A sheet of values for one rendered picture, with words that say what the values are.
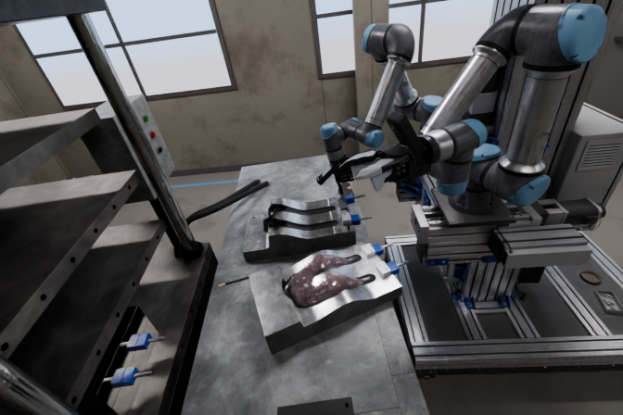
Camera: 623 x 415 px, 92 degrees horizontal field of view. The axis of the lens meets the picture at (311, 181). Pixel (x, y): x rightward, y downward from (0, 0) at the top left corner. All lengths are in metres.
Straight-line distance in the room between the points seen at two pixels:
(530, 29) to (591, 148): 0.66
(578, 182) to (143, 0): 3.42
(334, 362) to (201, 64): 2.95
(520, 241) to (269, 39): 2.67
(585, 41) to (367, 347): 0.98
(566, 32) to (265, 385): 1.19
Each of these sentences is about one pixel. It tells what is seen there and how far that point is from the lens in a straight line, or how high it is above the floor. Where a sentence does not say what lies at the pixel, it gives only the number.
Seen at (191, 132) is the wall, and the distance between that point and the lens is 3.76.
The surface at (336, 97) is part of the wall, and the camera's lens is 3.30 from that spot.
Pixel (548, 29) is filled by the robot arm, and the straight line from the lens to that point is 0.91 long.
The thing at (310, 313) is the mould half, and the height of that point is 0.87.
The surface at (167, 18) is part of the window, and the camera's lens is 3.45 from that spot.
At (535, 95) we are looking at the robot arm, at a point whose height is 1.49.
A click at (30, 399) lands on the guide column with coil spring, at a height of 1.18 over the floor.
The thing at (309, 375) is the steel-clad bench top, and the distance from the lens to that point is 1.09.
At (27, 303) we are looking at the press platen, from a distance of 0.95.
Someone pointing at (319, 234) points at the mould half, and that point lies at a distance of 1.32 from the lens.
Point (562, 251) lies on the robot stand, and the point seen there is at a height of 0.95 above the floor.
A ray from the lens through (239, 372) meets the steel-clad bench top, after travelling 1.15.
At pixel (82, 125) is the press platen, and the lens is 1.20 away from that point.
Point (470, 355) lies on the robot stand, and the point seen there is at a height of 0.21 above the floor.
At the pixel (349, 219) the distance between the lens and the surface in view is 1.33.
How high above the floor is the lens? 1.79
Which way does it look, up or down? 33 degrees down
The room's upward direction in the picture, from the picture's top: 9 degrees counter-clockwise
